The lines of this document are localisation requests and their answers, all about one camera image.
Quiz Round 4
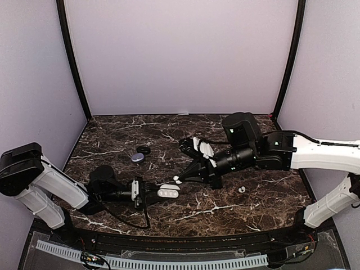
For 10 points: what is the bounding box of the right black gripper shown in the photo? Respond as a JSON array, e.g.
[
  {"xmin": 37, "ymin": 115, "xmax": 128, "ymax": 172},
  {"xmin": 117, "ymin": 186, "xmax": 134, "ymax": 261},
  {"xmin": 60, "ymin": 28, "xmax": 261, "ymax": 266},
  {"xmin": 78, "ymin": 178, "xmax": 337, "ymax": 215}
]
[{"xmin": 178, "ymin": 143, "xmax": 257, "ymax": 191}]

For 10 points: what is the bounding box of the white earbud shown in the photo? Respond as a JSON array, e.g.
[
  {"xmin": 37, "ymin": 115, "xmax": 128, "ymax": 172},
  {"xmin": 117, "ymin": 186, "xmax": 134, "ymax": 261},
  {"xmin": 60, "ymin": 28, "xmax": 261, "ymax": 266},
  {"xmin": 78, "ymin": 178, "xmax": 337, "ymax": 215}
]
[
  {"xmin": 173, "ymin": 175, "xmax": 182, "ymax": 185},
  {"xmin": 238, "ymin": 186, "xmax": 246, "ymax": 193}
]

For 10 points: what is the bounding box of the white charging case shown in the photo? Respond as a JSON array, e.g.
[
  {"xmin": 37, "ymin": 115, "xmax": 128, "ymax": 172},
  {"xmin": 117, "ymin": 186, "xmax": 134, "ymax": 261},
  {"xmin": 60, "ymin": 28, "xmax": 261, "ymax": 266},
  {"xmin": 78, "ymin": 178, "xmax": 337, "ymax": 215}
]
[{"xmin": 156, "ymin": 184, "xmax": 180, "ymax": 199}]

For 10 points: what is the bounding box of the purple charging case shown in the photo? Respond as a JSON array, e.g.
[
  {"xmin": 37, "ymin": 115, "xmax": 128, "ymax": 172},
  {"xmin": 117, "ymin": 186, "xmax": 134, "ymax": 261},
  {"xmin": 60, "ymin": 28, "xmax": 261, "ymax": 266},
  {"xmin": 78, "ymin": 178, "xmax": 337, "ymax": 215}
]
[{"xmin": 131, "ymin": 152, "xmax": 145, "ymax": 164}]

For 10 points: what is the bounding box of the black earbud charging case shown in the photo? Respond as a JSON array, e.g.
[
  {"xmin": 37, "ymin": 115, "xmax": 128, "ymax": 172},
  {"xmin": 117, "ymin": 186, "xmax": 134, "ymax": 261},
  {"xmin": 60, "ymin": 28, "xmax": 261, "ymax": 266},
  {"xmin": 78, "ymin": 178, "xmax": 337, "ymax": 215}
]
[{"xmin": 136, "ymin": 146, "xmax": 151, "ymax": 155}]

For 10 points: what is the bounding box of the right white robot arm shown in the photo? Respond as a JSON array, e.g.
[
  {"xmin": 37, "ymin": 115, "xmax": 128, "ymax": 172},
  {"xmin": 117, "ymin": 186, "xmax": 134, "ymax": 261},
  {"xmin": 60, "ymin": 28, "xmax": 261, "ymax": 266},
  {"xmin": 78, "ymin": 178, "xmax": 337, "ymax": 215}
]
[{"xmin": 173, "ymin": 112, "xmax": 359, "ymax": 244}]

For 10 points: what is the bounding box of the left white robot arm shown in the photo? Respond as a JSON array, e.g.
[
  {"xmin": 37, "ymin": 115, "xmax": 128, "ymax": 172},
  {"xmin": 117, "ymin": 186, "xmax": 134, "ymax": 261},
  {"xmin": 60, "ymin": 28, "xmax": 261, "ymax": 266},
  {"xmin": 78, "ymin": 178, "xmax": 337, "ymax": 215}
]
[{"xmin": 1, "ymin": 142, "xmax": 179, "ymax": 245}]

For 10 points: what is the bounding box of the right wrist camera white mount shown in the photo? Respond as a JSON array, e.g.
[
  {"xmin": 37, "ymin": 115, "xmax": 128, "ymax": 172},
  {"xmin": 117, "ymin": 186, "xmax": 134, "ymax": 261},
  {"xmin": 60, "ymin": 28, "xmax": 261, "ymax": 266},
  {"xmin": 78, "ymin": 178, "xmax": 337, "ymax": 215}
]
[{"xmin": 179, "ymin": 137, "xmax": 217, "ymax": 168}]

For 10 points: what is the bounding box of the white slotted cable duct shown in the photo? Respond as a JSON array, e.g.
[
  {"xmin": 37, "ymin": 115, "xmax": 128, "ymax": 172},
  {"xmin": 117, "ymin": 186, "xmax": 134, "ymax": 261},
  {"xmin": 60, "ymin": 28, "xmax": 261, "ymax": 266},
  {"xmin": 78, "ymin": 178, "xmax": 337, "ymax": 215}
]
[{"xmin": 35, "ymin": 240, "xmax": 269, "ymax": 269}]

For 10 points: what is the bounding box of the right black frame post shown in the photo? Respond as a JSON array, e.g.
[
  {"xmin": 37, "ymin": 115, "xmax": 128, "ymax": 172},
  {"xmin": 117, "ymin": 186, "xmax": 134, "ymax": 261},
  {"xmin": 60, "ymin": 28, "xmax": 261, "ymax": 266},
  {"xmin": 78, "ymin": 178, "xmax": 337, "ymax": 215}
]
[{"xmin": 271, "ymin": 0, "xmax": 306, "ymax": 122}]

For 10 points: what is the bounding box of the black frame post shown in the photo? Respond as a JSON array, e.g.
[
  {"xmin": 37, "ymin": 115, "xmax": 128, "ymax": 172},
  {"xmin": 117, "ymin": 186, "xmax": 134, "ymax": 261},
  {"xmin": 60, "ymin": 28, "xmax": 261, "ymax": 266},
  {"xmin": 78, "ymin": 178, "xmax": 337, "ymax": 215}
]
[
  {"xmin": 271, "ymin": 0, "xmax": 306, "ymax": 122},
  {"xmin": 56, "ymin": 0, "xmax": 92, "ymax": 121}
]

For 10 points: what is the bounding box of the left black frame post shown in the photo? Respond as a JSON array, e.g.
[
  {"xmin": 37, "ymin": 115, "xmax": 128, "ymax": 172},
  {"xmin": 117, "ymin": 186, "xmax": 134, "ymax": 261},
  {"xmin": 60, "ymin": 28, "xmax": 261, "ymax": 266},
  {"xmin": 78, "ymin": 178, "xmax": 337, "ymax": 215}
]
[{"xmin": 56, "ymin": 0, "xmax": 92, "ymax": 121}]

